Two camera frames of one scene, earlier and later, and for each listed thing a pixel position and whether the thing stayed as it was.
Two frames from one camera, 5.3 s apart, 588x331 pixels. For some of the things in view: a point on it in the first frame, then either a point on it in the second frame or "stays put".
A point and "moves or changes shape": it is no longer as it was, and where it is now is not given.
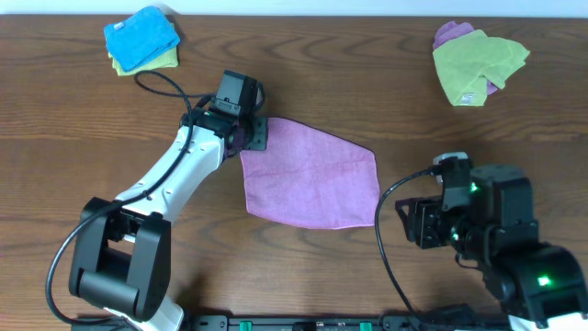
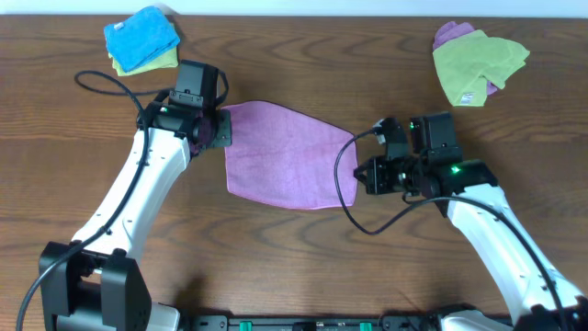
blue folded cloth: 140,37 stays put
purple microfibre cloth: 307,177 moves or changes shape
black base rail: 346,323 stays put
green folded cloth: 167,59 stays put
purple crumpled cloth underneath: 452,30 stays put
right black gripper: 420,224 to 376,185
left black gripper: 257,133 to 223,128
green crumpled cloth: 465,65 stays put
